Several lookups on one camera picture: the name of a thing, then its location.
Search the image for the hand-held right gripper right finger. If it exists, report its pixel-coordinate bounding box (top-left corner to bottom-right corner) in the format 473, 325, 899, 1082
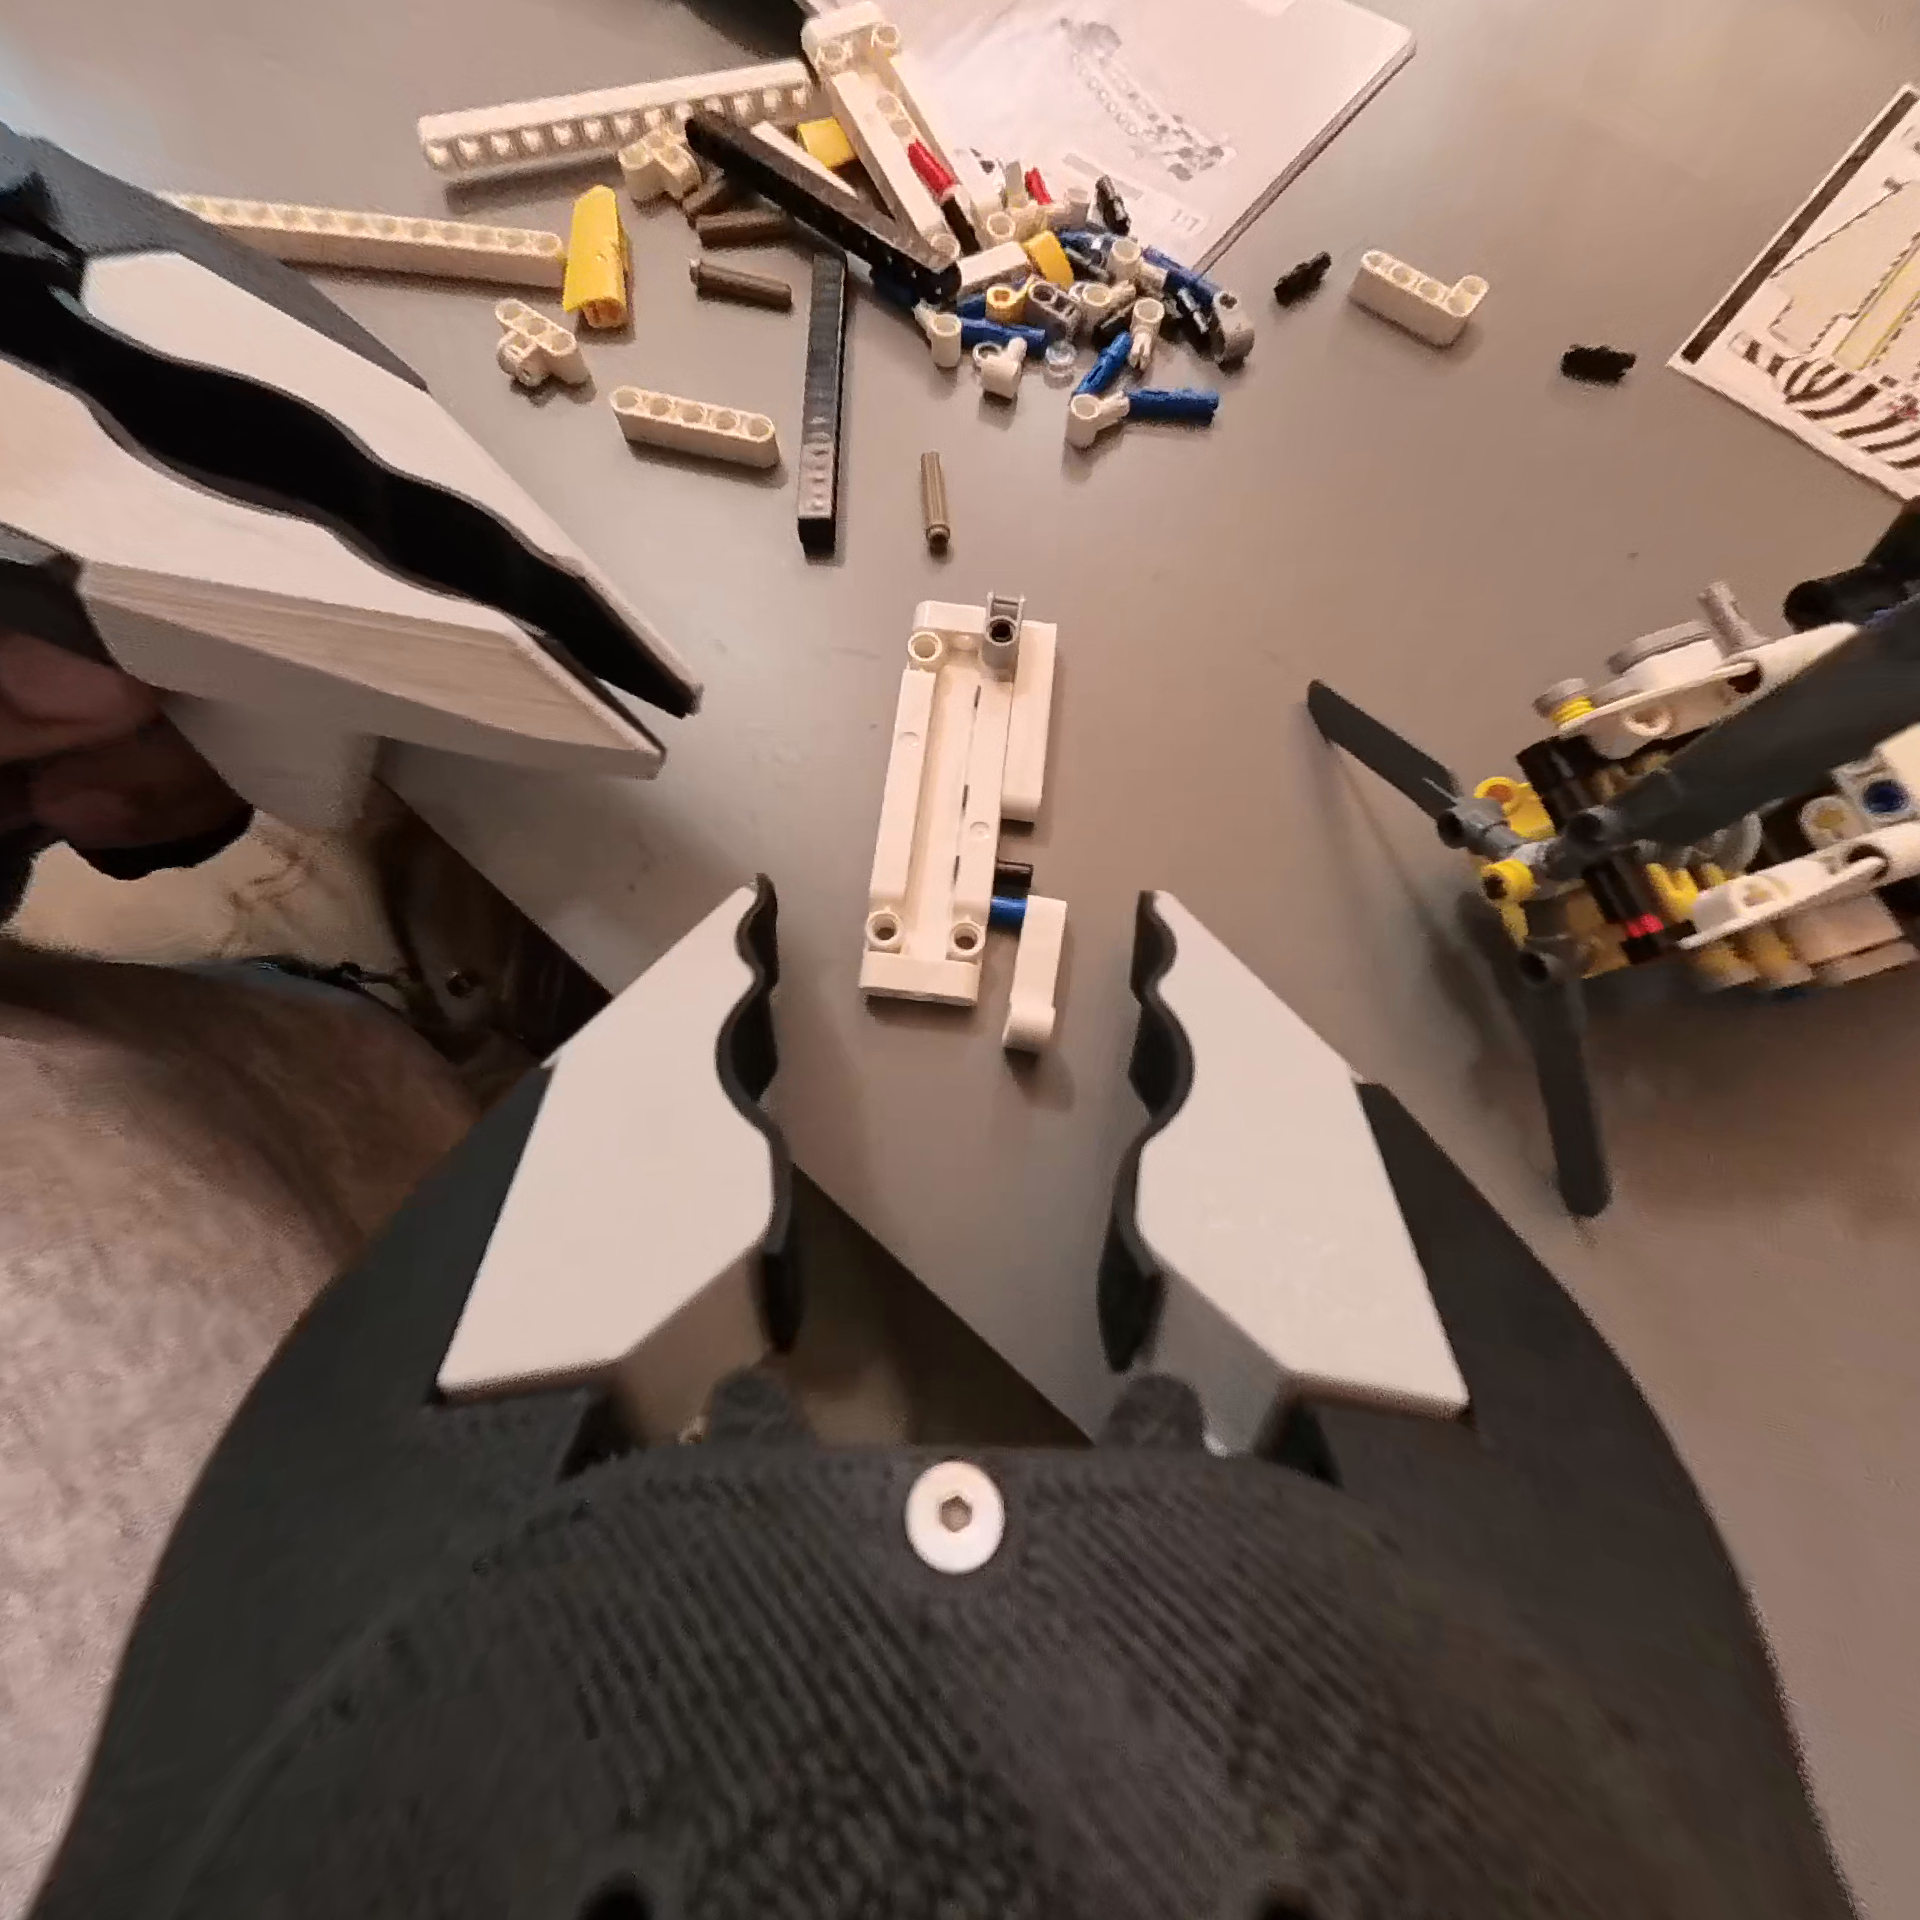
1097, 888, 1471, 1460

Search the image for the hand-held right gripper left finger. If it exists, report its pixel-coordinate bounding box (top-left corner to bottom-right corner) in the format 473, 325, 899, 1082
434, 875, 799, 1433

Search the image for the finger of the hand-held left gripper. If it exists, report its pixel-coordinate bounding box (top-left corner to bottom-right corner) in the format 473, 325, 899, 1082
70, 254, 702, 723
0, 364, 665, 836

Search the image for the small white lego liftarm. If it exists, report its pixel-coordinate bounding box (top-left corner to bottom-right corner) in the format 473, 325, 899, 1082
989, 894, 1071, 1056

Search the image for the white lego panel assembly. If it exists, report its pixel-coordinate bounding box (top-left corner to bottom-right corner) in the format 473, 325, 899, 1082
857, 592, 1060, 1010

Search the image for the long white lego beam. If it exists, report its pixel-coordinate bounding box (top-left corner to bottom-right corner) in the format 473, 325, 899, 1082
418, 59, 824, 185
162, 189, 568, 292

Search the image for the yellow lego panel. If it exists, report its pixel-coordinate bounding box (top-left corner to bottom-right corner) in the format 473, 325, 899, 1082
562, 182, 633, 331

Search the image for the short white lego beam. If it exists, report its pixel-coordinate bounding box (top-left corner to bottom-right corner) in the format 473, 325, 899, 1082
609, 386, 782, 470

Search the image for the thin black lego beam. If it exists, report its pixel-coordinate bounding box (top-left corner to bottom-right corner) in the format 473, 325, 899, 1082
797, 248, 853, 563

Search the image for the thick black lego beam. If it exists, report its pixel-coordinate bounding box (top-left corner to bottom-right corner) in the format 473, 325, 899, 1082
683, 112, 965, 298

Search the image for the lego helicopter model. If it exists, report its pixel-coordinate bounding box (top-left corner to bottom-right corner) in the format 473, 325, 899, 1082
1305, 503, 1920, 1221

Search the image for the pile of small lego pieces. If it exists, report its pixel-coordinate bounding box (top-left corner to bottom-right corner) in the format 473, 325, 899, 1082
913, 179, 1261, 452

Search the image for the white L-shaped lego beam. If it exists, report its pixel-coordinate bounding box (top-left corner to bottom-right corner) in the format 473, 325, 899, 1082
1348, 248, 1493, 351

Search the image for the person's left hand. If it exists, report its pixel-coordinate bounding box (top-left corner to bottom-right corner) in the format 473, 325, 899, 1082
0, 629, 253, 888

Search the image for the open instruction booklet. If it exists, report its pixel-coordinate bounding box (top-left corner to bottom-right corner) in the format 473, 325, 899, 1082
838, 0, 1420, 277

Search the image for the sticker sheet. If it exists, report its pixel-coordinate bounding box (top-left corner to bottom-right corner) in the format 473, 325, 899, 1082
1668, 88, 1920, 500

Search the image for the white lego frame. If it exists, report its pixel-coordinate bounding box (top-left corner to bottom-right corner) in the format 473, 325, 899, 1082
799, 0, 979, 263

